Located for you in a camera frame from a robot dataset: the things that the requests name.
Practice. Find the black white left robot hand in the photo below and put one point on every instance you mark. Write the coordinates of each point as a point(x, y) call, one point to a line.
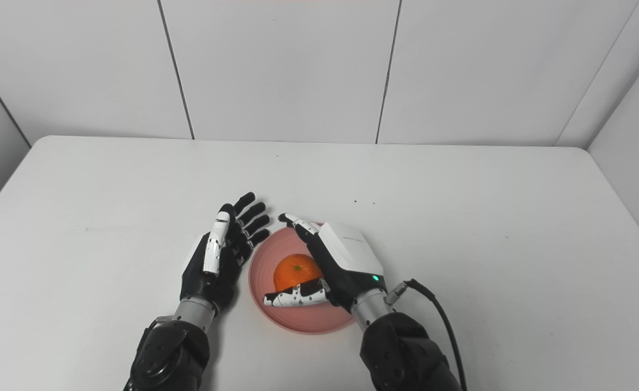
point(213, 285)

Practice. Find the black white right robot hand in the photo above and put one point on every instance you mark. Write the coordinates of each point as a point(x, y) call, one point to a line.
point(349, 252)

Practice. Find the pink round plate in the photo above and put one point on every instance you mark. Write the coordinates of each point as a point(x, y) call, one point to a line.
point(262, 277)

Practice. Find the orange fruit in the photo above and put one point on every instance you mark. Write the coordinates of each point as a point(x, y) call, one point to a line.
point(295, 271)

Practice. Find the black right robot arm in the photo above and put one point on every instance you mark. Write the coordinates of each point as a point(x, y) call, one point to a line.
point(400, 355)

